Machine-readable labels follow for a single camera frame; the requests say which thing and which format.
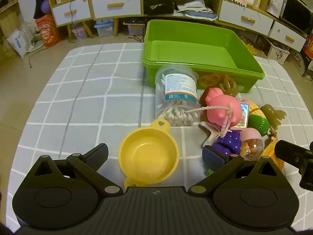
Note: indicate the orange printed bag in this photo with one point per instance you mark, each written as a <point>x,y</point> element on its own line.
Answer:
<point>47,31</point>

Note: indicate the black and purple toy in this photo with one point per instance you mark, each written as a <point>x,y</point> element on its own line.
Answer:
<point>40,5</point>

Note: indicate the yellow egg tray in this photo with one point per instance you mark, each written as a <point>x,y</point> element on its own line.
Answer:
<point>249,45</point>

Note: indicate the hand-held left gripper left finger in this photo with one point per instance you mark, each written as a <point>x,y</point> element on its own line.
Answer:
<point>97,155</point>

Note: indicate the white storage box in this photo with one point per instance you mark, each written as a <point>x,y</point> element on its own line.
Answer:
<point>277,51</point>

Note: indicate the beige toy starfish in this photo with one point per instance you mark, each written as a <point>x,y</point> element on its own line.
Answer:
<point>211,132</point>

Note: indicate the pile of papers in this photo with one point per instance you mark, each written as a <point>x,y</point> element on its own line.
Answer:
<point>195,7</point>

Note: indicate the dark red toy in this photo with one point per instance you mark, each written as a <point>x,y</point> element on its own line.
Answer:
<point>203,98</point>

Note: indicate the white plastic bag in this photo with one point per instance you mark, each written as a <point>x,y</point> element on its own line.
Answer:
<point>20,40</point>

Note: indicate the green ribbed toy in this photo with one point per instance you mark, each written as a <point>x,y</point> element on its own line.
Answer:
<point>259,124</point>

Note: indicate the black box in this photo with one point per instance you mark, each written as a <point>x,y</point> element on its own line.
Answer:
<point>157,3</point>

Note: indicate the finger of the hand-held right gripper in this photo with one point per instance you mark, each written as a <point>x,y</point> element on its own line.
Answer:
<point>307,180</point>
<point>291,153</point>

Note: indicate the small brown toy figure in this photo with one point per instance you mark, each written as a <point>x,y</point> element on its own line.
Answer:
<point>272,136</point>

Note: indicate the clear cotton swab jar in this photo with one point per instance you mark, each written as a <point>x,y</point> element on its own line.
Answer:
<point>176,102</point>

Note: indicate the yellow toy corn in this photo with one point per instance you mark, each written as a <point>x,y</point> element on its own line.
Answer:
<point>255,107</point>

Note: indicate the amber translucent hand toy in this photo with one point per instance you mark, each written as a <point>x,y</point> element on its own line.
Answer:
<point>229,85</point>

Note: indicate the yellow toy pot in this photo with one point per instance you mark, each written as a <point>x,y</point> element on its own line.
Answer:
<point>146,156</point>

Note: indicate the shiny holographic card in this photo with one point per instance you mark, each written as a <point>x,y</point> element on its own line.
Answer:
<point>243,117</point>

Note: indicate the orange printed box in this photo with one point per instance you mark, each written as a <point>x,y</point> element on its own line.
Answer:
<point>308,53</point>

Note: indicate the orange pretzel toy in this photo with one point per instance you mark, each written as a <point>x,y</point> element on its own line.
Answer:
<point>210,79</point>

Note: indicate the pink lidded clear capsule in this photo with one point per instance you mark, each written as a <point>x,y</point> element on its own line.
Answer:
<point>251,146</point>

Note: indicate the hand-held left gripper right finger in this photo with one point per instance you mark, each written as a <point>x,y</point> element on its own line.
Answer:
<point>214,159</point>

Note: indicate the olive translucent hand toy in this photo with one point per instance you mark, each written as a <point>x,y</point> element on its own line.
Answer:
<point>271,113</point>

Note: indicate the green plastic bin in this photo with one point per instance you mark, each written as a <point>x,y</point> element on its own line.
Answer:
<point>195,51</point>

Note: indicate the purple toy grapes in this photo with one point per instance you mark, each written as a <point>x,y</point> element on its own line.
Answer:
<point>229,142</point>

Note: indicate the clear box pink contents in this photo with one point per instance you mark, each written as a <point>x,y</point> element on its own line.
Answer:
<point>79,31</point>

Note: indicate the pink pig toy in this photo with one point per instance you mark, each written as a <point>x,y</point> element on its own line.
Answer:
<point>220,107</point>

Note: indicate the clear box blue lid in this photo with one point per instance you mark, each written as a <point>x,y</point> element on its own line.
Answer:
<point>104,28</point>

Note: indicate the black microwave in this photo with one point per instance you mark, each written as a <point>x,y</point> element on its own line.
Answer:
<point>296,13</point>

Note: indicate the grey checked tablecloth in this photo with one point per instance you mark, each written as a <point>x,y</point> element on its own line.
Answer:
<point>85,102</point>

